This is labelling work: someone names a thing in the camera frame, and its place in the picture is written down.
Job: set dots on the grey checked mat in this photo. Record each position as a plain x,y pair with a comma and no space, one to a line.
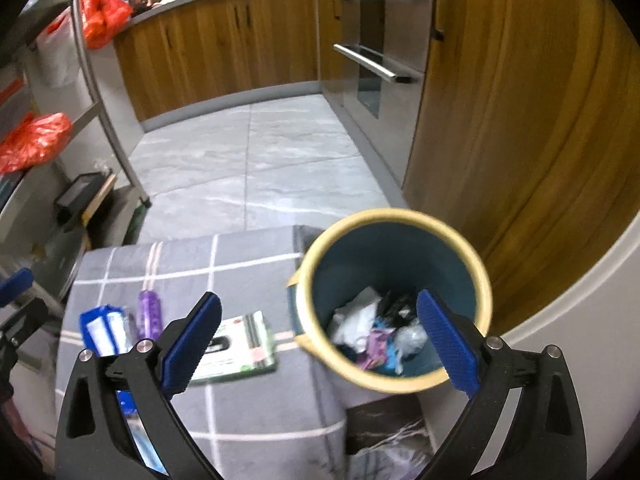
240,270

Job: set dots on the purple spray bottle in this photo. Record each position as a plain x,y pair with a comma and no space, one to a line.
149,310

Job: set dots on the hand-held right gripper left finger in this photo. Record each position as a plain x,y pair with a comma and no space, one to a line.
192,340

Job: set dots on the wooden cabinet run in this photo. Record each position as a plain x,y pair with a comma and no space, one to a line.
215,50

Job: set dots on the blue plastic bag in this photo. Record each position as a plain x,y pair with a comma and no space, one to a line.
386,363

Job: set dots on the white plastic bag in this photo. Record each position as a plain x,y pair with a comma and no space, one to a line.
57,55

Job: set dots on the yellow-rimmed blue bin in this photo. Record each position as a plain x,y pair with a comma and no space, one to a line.
400,255

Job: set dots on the red plastic bag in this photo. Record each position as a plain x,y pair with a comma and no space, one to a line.
102,10
35,142

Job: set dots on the pink purple packet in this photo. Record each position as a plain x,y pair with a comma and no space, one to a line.
376,347

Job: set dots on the black plastic bag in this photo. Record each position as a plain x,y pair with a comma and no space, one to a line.
397,305

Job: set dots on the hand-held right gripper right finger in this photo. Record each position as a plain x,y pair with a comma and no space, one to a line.
447,342

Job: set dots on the narrow wooden cabinet door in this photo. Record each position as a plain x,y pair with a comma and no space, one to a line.
327,35

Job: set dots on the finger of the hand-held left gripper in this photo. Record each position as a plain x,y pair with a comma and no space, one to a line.
30,316
15,285

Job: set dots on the clear plastic bag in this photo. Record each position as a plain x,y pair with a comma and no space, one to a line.
411,340

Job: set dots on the black square box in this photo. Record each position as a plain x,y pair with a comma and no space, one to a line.
77,192

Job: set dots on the white paper towel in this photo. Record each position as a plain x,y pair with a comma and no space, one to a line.
352,317

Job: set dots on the stainless built-in oven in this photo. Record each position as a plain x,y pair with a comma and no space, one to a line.
370,95

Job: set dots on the steel shelf rack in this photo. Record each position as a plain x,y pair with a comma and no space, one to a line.
107,115

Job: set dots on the green white striped packet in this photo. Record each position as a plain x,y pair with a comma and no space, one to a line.
240,350

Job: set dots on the large wooden cabinet door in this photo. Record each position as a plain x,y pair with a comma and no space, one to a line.
500,135

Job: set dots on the blue white wet wipes packet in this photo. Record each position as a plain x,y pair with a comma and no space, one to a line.
102,330

